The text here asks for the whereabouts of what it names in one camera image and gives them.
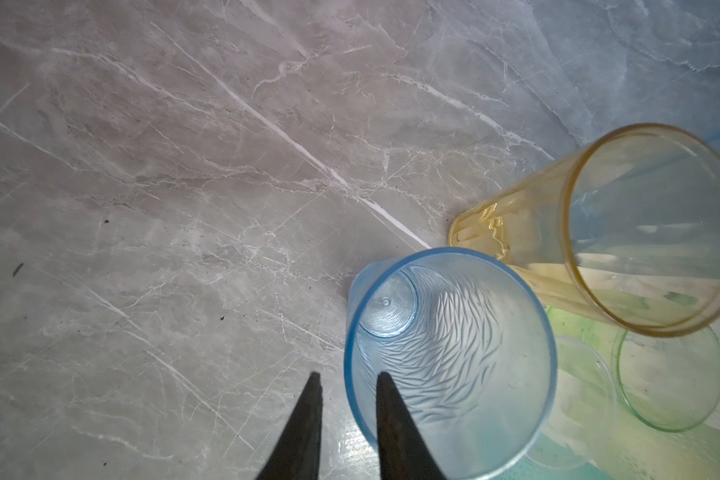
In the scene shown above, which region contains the white rectangular tray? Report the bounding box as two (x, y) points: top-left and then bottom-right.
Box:
(329, 299), (720, 480)

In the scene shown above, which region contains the grey-blue frosted tumbler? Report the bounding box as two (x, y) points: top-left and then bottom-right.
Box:
(344, 247), (557, 479)

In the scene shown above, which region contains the amber tall tumbler back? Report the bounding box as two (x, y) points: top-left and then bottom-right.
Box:
(448, 123), (720, 337)

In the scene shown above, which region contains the small clear faceted glass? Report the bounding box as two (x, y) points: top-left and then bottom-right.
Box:
(527, 336), (617, 472)

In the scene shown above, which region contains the small green faceted glass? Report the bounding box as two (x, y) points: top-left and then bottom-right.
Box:
(611, 327), (720, 433)

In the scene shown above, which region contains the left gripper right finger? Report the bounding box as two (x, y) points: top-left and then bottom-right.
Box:
(376, 372), (445, 479)

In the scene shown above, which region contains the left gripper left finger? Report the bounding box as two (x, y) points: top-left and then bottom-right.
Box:
(257, 372), (323, 480)

